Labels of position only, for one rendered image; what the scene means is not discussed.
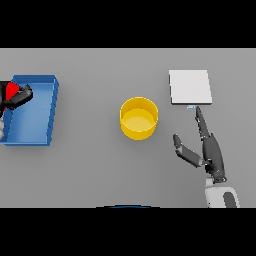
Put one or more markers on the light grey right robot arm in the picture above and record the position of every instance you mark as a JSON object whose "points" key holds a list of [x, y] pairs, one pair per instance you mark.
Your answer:
{"points": [[220, 197]]}

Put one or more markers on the blue tray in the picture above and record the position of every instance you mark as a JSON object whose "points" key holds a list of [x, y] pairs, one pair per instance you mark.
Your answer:
{"points": [[31, 113]]}

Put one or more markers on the yellow bowl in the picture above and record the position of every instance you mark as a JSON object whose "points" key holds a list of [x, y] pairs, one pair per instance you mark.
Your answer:
{"points": [[139, 118]]}

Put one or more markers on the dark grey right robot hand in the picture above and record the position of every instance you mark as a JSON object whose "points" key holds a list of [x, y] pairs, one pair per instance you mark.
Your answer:
{"points": [[211, 151]]}

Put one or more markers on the pale square measuring scale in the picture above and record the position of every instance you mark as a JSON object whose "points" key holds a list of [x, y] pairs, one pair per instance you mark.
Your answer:
{"points": [[190, 87]]}

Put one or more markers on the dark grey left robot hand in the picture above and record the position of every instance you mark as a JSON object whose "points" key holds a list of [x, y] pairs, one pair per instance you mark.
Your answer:
{"points": [[19, 97]]}

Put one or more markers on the red beaker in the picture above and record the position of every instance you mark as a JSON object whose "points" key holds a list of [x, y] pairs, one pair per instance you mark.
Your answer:
{"points": [[12, 90]]}

